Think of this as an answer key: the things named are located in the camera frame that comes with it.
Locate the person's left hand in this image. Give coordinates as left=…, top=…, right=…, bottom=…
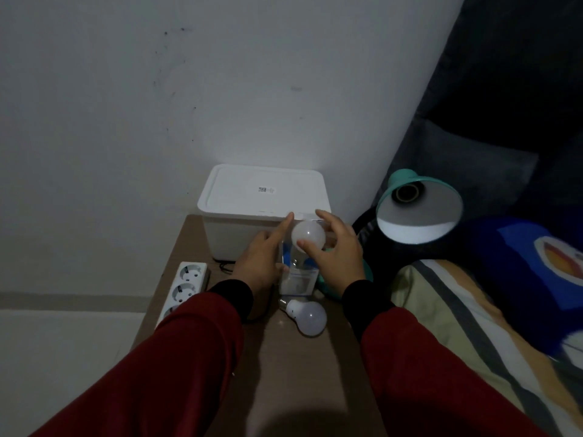
left=233, top=212, right=296, bottom=294

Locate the person's right hand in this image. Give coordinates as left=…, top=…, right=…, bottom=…
left=296, top=209, right=367, bottom=299

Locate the white light bulb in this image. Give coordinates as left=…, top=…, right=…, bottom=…
left=278, top=297, right=328, bottom=338
left=290, top=220, right=327, bottom=256

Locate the blue and white bulb carton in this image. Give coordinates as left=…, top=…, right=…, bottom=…
left=278, top=240, right=319, bottom=297

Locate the white power strip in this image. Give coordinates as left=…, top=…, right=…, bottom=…
left=154, top=261, right=211, bottom=331

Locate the white storage box lid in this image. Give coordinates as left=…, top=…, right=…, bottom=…
left=196, top=164, right=332, bottom=223

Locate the teal desk lamp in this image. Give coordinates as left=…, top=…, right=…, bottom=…
left=316, top=168, right=465, bottom=300

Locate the person's right forearm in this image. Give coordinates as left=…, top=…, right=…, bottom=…
left=341, top=279, right=547, bottom=437

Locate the person's left forearm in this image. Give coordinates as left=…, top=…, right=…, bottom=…
left=29, top=279, right=254, bottom=437

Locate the white plastic storage box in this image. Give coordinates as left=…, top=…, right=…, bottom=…
left=202, top=215, right=329, bottom=262

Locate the brown wooden bedside table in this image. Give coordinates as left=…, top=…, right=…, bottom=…
left=132, top=214, right=388, bottom=437

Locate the striped bed sheet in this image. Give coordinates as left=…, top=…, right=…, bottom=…
left=391, top=259, right=583, bottom=437

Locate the blue cartoon pillow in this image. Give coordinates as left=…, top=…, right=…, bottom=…
left=464, top=217, right=583, bottom=360

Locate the grey cushion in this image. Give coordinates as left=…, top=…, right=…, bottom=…
left=396, top=120, right=540, bottom=214

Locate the dark grey padded headboard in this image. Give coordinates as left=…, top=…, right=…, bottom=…
left=371, top=0, right=583, bottom=232

